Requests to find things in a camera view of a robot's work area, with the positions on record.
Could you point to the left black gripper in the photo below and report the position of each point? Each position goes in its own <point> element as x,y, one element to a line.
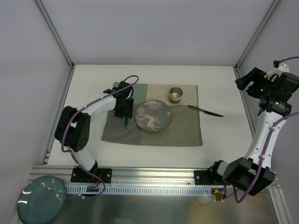
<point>124,112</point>

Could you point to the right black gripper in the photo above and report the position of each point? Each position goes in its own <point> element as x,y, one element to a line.
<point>250,79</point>

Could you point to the green handled fork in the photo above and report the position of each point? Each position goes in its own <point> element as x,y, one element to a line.
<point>126,122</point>

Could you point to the grey reindeer plate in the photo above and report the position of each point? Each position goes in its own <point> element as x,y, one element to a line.
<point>153,116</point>

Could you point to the metal cup with cork base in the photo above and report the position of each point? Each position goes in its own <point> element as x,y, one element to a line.
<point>175,95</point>

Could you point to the black table knife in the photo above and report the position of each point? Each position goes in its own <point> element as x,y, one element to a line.
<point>205,111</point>

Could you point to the green beige cloth placemat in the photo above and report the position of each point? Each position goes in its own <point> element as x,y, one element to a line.
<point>183,131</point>

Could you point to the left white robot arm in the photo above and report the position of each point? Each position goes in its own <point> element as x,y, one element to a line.
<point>73,128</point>

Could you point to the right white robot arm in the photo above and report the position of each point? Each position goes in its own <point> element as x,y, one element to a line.
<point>252,173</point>

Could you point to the teal round stool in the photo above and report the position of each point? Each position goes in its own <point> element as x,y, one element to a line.
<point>42,200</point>

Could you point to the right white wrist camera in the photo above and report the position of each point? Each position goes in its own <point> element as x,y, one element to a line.
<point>280,68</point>

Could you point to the aluminium mounting rail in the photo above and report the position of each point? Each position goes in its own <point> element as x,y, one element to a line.
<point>125,176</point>

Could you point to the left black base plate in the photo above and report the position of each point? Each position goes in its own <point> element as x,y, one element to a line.
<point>80,176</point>

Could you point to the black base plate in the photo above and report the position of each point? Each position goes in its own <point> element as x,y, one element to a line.
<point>208,177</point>
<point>80,176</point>

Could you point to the white slotted cable duct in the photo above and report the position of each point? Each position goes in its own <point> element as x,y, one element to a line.
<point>139,190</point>

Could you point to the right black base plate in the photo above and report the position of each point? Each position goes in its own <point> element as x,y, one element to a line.
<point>208,177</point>

